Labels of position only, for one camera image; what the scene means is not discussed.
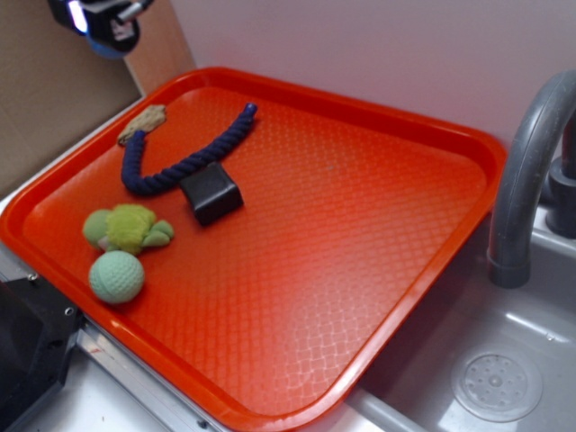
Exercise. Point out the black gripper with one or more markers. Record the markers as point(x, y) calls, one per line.
point(113, 23)

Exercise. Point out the blue ball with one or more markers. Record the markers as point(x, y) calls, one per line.
point(106, 51)

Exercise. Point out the light green dimpled ball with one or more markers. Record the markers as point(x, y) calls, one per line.
point(116, 277)

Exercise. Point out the brown cardboard panel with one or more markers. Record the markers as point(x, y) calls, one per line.
point(55, 90)

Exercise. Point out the black block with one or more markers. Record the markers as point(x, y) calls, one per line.
point(211, 193)

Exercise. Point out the green plush turtle toy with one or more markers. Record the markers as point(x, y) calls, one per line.
point(130, 228)

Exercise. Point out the orange plastic tray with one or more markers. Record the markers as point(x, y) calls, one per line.
point(267, 317)

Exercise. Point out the grey sink faucet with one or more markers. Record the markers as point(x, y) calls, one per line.
point(524, 181)

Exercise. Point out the grey toy sink basin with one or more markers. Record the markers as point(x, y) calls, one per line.
point(408, 386)

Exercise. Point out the round sink drain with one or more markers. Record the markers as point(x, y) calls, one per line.
point(496, 383)

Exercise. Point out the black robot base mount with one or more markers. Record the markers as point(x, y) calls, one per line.
point(39, 326)

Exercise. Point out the grey faucet handle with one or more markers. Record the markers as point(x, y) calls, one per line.
point(560, 219)

